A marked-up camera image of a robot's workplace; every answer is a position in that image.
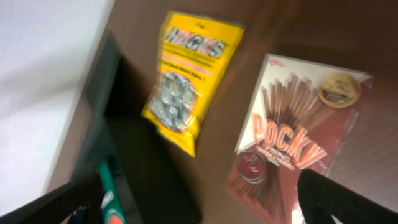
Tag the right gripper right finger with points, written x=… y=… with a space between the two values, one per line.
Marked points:
x=323 y=200

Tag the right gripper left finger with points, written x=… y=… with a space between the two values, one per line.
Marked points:
x=59 y=204

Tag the teal Chunkies cookie box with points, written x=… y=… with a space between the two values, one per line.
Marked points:
x=111 y=209

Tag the Pocky chocolate stick box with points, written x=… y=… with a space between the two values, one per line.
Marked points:
x=298 y=118

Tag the dark green open box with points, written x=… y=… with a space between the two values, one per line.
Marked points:
x=107 y=135

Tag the yellow Hacks candy bag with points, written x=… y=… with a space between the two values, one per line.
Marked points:
x=194 y=53

